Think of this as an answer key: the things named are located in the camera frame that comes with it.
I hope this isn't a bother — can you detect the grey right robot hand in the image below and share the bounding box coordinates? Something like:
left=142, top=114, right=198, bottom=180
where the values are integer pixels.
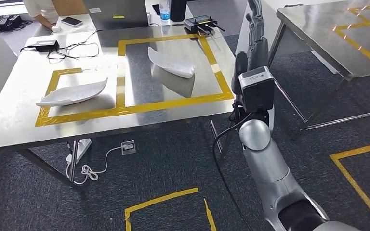
left=231, top=0, right=270, bottom=96

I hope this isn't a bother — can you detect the white curved car part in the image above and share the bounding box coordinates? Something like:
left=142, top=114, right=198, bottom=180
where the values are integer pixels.
left=147, top=47, right=196, bottom=79
left=35, top=78, right=108, bottom=107

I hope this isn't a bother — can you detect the steel workbench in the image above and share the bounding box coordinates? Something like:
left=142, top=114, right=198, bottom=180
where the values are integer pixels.
left=0, top=6, right=237, bottom=192

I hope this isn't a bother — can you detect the white pillar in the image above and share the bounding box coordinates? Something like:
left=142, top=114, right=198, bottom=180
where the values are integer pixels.
left=234, top=0, right=339, bottom=75

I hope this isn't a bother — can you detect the steel table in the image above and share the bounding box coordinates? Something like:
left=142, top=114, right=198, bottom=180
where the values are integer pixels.
left=268, top=0, right=370, bottom=141

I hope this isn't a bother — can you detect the black router with antennas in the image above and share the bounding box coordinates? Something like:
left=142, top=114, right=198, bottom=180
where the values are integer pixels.
left=184, top=15, right=226, bottom=36

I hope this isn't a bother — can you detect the black cylinder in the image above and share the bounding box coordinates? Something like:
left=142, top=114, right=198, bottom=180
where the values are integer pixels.
left=170, top=0, right=188, bottom=22

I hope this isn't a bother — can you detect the clear water bottle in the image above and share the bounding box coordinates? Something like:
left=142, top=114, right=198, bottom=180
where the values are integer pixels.
left=159, top=0, right=171, bottom=26

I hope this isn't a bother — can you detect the grey laptop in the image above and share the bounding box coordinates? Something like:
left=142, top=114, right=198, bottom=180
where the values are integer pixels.
left=82, top=0, right=150, bottom=31

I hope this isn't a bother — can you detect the grey floor outlet box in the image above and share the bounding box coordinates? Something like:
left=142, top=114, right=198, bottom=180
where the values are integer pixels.
left=121, top=140, right=137, bottom=156

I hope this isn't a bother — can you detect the smartphone with pale rim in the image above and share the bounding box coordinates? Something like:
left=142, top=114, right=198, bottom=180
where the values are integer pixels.
left=60, top=16, right=83, bottom=28

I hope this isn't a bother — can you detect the brown cardboard box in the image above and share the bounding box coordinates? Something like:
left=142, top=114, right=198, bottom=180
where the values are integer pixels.
left=51, top=0, right=88, bottom=16

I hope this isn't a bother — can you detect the white power strip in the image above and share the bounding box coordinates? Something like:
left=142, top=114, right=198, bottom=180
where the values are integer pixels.
left=66, top=139, right=93, bottom=164

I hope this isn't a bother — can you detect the black power adapter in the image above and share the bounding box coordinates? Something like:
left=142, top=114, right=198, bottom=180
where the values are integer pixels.
left=33, top=39, right=60, bottom=52

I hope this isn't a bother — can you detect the person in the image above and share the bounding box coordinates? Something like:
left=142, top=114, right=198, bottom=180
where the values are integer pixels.
left=22, top=0, right=60, bottom=30

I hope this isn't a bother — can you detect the black chargers pile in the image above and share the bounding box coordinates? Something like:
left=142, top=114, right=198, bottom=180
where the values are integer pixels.
left=0, top=14, right=33, bottom=33

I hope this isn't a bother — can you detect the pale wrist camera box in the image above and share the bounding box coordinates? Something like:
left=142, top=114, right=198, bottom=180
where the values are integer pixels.
left=238, top=66, right=275, bottom=113

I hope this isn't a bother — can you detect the large yellow table tape frame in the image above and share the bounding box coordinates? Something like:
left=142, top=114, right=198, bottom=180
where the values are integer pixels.
left=117, top=33, right=235, bottom=116

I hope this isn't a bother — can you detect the black camera bracket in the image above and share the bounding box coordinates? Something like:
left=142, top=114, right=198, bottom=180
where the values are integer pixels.
left=232, top=99, right=270, bottom=125

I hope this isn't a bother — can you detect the black camera cable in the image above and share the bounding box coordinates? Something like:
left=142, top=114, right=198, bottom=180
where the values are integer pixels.
left=212, top=111, right=252, bottom=231

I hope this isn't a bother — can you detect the black adapter cable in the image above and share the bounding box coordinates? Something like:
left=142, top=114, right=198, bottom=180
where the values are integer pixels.
left=20, top=30, right=103, bottom=61

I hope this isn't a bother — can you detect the small yellow table tape frame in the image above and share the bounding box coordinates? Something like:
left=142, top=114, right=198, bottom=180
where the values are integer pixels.
left=35, top=67, right=126, bottom=128

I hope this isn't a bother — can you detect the white coiled cable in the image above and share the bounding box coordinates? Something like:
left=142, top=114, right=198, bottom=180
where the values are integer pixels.
left=66, top=145, right=125, bottom=186

